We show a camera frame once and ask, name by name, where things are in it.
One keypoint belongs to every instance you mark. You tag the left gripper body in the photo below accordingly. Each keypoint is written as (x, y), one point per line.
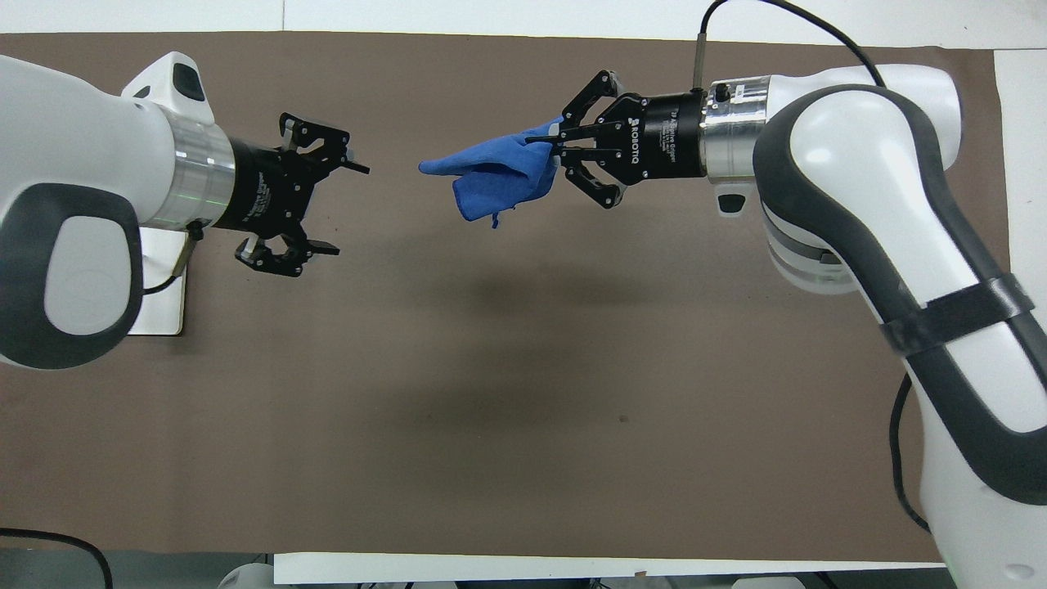
(266, 192)

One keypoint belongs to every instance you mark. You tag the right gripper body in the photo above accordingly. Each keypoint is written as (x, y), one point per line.
(667, 135)

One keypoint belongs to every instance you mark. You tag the blue towel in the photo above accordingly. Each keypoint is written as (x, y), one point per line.
(503, 168)

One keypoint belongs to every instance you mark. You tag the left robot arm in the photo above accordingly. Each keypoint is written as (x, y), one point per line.
(74, 139)

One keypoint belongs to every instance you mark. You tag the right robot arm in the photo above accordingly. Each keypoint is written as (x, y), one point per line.
(867, 164)

